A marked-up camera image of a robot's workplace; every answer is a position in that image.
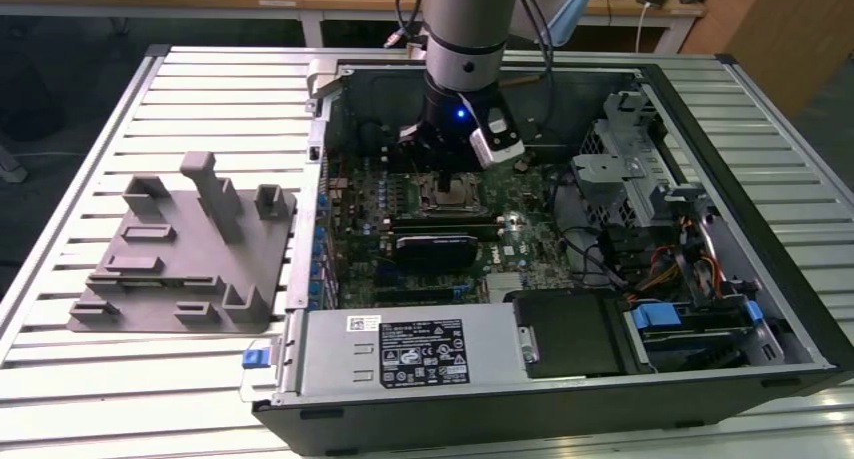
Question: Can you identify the metal socket cover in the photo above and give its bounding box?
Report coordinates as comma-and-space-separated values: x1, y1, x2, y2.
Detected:
417, 174, 483, 214

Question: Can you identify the CPU socket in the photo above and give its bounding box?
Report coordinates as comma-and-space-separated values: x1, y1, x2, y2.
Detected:
413, 172, 485, 216

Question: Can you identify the black RAM slot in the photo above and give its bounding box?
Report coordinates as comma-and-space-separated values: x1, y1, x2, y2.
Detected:
391, 221, 500, 230
392, 230, 500, 239
391, 216, 500, 225
392, 225, 500, 234

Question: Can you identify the green motherboard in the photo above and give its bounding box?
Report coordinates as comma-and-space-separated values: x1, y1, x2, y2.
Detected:
323, 143, 582, 310

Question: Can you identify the black graphics card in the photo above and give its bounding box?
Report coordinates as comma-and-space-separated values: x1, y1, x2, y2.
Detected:
391, 233, 480, 275

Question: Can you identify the metal drive cage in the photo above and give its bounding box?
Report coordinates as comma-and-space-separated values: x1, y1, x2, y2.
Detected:
570, 91, 708, 230

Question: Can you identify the silver chipset heat sink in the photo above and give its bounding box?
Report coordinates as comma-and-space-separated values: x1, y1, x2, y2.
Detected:
484, 272, 525, 303

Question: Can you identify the black expansion slot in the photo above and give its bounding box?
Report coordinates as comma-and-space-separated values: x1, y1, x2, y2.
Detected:
372, 288, 456, 303

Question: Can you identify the grey parts rack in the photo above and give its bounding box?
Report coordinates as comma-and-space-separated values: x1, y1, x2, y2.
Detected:
65, 151, 301, 335

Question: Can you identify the black plastic shroud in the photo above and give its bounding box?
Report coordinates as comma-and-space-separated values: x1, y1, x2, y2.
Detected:
512, 288, 652, 380

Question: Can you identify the silver power supply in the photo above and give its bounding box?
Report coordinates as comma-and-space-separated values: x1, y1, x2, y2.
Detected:
272, 306, 535, 398

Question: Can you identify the hard disk in blue carrier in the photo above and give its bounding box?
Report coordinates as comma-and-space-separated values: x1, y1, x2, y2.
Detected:
623, 301, 788, 375

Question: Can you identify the blue case latch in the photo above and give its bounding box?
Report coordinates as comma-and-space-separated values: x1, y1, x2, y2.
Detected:
240, 346, 272, 373

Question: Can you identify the black PC case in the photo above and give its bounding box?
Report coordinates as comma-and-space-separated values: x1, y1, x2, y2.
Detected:
249, 48, 854, 458

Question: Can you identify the wooden desk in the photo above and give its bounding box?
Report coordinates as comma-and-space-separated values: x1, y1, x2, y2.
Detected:
0, 0, 708, 55

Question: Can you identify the wooden cabinet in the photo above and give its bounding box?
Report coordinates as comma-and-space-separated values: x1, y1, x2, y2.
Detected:
683, 0, 854, 125

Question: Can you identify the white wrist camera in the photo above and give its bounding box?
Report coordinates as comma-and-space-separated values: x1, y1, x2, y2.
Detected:
465, 106, 527, 170

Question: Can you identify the black cable with connector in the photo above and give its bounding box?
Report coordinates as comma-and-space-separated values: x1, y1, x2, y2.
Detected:
383, 0, 428, 49

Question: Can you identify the coloured power wire bundle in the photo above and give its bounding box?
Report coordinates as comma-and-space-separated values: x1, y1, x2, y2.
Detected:
623, 213, 728, 303

